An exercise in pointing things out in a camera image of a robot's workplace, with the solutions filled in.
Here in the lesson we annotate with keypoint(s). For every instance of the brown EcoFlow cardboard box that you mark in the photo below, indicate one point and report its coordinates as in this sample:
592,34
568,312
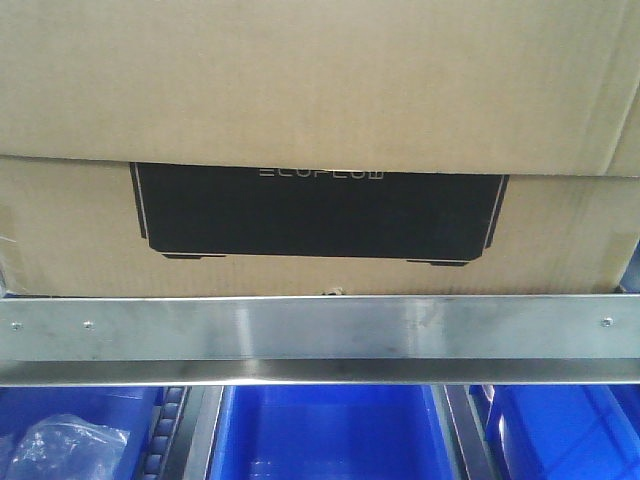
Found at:
241,148

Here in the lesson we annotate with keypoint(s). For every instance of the silver metal shelf beam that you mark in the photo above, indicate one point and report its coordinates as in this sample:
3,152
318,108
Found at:
504,339

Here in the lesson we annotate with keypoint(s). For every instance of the middle blue plastic bin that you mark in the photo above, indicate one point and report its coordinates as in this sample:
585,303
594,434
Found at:
329,432

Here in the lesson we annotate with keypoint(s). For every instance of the blue plastic bin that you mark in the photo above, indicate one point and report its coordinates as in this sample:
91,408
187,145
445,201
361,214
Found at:
329,432
132,409
561,431

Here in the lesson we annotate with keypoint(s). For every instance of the left blue plastic bin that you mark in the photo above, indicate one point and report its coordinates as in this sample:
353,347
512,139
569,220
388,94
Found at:
132,409

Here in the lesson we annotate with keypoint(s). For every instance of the right blue plastic bin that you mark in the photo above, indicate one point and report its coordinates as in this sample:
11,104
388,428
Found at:
561,431

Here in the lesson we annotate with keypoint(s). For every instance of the clear plastic bag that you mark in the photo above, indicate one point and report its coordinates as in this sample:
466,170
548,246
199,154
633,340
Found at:
63,446

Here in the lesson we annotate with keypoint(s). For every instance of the left roller track rail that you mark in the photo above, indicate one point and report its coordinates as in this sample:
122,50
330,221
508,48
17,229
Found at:
183,437

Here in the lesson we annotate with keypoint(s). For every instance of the right metal divider rail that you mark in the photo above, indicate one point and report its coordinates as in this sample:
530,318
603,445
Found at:
468,452

